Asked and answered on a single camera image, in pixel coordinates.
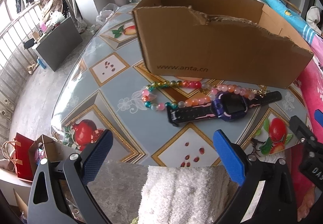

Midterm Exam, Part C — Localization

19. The brown cardboard box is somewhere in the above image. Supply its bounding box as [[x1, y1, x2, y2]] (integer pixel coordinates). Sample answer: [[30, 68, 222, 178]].
[[132, 0, 314, 88]]

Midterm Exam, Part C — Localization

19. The metal balcony railing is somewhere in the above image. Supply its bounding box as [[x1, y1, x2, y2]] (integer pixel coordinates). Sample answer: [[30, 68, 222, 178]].
[[1, 2, 41, 142]]

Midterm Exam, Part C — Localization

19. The blue cartoon pillow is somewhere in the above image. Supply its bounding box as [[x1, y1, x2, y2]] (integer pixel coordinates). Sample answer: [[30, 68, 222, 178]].
[[264, 0, 316, 45]]

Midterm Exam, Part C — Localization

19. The colourful glass bead necklace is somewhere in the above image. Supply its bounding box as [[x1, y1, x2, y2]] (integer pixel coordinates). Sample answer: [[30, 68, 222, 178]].
[[141, 80, 210, 112]]

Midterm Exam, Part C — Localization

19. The fruit pattern tablecloth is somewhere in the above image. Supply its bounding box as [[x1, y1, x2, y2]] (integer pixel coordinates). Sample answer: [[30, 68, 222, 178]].
[[51, 4, 310, 167]]

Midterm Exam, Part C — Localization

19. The red gift bag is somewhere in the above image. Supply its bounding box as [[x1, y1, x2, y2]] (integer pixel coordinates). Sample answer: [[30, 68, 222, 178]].
[[1, 133, 34, 182]]

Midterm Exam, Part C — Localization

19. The brown paper bag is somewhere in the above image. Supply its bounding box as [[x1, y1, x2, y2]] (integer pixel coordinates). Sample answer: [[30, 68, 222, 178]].
[[27, 134, 76, 175]]

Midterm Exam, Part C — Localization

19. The pink floral quilt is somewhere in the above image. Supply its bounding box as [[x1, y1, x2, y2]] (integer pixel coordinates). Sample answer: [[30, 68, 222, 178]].
[[213, 0, 323, 223]]

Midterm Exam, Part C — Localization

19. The white fluffy towel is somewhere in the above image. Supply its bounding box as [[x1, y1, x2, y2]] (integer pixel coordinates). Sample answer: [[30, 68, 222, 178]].
[[138, 165, 238, 223]]

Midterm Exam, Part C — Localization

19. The white plastic bag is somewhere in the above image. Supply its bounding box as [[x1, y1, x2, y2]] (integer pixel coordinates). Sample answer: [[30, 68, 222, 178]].
[[96, 3, 119, 26]]

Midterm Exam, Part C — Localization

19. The black purple smart watch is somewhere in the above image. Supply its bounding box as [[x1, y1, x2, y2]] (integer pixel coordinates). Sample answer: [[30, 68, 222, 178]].
[[166, 91, 282, 126]]

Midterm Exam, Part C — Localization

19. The wooden chair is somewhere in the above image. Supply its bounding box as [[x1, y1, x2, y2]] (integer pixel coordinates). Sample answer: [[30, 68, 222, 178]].
[[284, 0, 302, 14]]

